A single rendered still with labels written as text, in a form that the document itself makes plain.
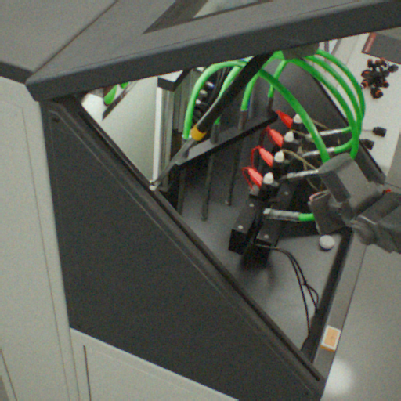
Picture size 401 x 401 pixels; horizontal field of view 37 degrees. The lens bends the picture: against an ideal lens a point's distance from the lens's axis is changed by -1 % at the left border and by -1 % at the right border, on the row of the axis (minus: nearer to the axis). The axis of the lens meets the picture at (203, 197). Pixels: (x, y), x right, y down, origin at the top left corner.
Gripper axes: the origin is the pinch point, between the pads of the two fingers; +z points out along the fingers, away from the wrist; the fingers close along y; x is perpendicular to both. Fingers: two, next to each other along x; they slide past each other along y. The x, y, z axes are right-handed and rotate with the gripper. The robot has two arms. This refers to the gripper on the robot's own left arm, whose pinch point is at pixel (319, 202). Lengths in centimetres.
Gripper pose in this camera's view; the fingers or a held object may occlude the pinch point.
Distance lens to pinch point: 115.1
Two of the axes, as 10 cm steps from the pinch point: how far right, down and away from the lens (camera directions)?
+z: -2.2, -0.9, 9.7
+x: 3.7, 9.1, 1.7
